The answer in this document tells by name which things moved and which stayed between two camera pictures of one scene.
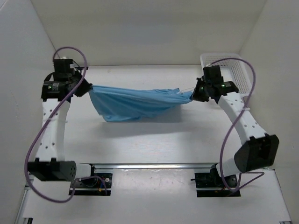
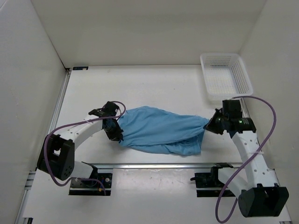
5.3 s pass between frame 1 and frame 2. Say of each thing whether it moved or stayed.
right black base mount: stayed
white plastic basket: stayed
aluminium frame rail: stayed
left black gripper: moved
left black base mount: stayed
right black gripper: moved
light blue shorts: moved
